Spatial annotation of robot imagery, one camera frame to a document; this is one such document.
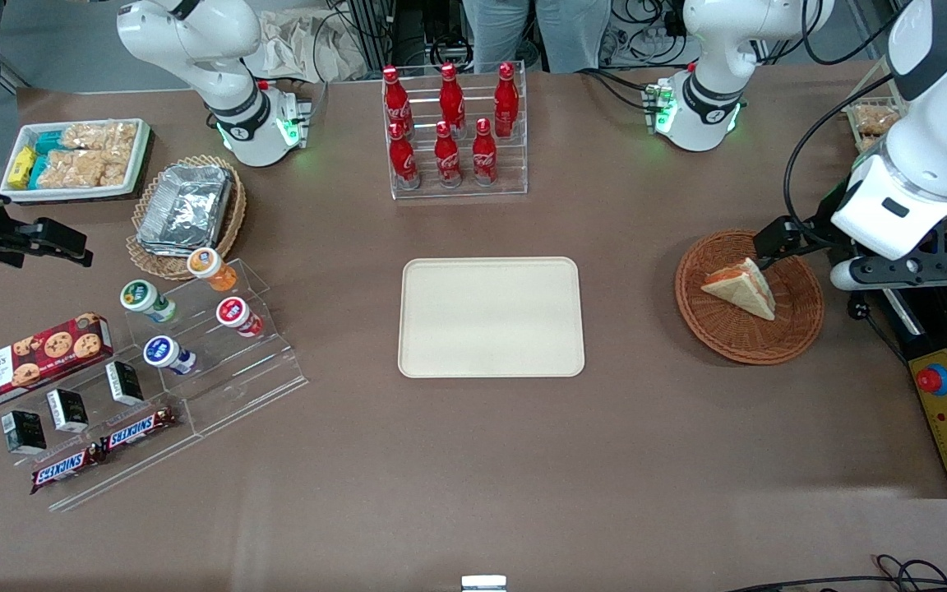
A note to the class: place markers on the green lid yoghurt cup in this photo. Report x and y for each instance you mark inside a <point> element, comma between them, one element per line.
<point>139,296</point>

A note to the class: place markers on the beige plastic tray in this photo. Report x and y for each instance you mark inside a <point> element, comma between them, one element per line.
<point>473,321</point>

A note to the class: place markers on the Snickers chocolate bar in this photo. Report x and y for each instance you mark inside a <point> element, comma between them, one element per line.
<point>136,429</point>
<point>62,469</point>

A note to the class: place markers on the rice cracker bag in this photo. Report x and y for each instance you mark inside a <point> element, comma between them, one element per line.
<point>876,119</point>
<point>83,137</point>
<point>71,168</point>
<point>118,168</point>
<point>122,136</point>
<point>872,143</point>

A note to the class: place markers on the aluminium foil container stack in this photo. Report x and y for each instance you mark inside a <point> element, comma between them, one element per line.
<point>186,210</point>

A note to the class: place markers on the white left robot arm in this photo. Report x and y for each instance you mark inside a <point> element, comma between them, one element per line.
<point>942,140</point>

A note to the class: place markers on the black machine base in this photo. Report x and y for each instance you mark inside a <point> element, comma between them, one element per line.
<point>930,329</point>

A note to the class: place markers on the small black box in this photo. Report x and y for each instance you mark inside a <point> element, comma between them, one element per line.
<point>125,383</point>
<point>68,411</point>
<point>24,432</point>

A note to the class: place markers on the orange lid yoghurt cup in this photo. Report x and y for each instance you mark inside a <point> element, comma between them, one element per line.
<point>206,263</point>

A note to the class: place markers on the clear acrylic stepped snack stand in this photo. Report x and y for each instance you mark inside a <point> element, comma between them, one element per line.
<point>145,469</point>

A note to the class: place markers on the clear acrylic stepped cup stand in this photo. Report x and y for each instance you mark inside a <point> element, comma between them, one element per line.
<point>260,386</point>

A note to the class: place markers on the red Walkers cookie box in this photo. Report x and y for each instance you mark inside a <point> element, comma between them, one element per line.
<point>30,362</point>

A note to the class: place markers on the person in jeans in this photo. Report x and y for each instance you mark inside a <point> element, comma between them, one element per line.
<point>498,33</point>

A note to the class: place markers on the yellow snack packet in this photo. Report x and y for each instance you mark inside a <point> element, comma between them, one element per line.
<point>21,167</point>

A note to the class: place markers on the white rectangular snack tray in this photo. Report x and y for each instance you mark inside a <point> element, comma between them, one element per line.
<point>71,193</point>

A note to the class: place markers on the red lid yoghurt cup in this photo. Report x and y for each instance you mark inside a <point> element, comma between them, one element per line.
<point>231,312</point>

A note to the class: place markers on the clear acrylic bottle rack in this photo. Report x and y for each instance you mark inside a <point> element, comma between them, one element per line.
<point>515,177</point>

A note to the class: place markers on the blue lid yoghurt cup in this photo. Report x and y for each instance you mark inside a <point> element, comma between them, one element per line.
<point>159,352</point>

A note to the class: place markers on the crumpled beige cloth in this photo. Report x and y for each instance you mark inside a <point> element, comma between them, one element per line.
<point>293,49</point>

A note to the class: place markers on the brown round wicker basket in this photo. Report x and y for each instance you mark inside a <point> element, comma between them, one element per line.
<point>736,341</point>

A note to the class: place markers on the light woven oval basket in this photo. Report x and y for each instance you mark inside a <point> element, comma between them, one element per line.
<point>149,265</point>

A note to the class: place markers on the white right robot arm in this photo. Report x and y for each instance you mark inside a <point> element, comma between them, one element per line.
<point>194,41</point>

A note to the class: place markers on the teal snack packet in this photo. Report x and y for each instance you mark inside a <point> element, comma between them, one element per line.
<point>48,143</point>
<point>38,171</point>

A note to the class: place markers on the red cola bottle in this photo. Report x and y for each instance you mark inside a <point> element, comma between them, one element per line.
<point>392,97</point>
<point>484,156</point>
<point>450,99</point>
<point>506,103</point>
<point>402,160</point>
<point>446,160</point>

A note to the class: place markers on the black equipment frame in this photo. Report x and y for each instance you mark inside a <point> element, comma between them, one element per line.
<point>408,33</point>

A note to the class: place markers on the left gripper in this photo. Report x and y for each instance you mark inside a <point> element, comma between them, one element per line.
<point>812,229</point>

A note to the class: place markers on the triangular sandwich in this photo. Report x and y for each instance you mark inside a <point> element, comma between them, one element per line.
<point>749,292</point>

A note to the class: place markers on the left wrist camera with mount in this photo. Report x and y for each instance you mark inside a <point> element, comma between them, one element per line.
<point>852,275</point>

